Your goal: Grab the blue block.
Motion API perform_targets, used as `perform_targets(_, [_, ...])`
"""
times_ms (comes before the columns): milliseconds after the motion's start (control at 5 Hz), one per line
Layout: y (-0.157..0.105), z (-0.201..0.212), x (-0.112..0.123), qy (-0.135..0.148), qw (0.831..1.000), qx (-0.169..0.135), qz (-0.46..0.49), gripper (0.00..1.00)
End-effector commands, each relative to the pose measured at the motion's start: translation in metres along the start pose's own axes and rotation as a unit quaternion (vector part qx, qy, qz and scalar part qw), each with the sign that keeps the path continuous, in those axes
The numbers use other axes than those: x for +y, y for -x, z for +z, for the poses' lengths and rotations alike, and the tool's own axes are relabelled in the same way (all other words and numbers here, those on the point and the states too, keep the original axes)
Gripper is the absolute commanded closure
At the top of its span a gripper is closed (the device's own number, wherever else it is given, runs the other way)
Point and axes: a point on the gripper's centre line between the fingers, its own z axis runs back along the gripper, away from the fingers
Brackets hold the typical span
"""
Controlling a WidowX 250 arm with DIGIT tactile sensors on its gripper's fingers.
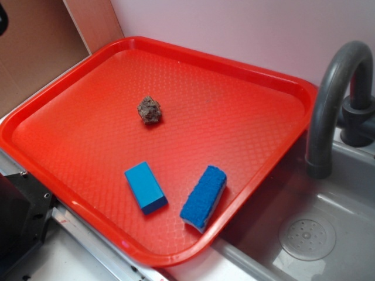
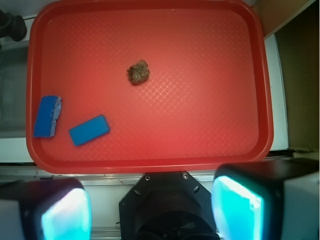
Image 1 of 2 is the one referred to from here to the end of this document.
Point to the blue sponge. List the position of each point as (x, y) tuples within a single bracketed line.
[(204, 198)]

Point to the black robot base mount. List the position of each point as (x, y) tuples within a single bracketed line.
[(26, 207)]

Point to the red plastic tray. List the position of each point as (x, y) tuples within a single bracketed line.
[(79, 135)]

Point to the grey sink basin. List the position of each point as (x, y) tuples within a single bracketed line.
[(345, 199)]

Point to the blue rectangular block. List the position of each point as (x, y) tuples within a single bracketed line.
[(145, 188)]

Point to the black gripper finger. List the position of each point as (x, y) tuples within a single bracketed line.
[(3, 20)]

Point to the grey curved faucet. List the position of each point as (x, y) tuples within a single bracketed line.
[(344, 101)]

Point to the round sink drain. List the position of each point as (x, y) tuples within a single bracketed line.
[(307, 237)]

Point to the brown grey rock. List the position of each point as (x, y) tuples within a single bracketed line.
[(149, 110)]

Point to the brown cardboard panel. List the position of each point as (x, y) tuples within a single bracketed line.
[(46, 38)]

